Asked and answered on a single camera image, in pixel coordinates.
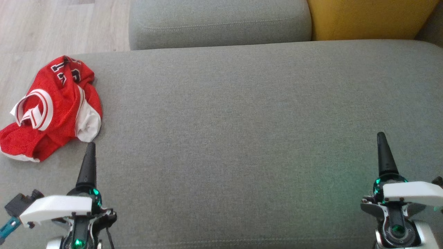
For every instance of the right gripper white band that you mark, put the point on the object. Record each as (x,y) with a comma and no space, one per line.
(412,193)

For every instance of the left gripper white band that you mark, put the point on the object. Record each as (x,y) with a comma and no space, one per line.
(55,207)

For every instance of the red basketball jersey white trim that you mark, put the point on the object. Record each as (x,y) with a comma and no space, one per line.
(65,97)

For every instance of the large yellow sofa backrest cushion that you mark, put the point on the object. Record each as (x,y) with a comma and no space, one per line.
(367,17)

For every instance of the large grey sofa ottoman cushion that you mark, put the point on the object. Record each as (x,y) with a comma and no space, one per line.
(242,138)

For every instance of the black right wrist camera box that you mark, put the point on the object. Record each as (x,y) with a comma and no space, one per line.
(439,181)

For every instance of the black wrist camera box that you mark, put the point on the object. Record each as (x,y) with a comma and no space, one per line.
(20,204)
(439,181)

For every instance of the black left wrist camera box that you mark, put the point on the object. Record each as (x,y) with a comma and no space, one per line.
(20,204)

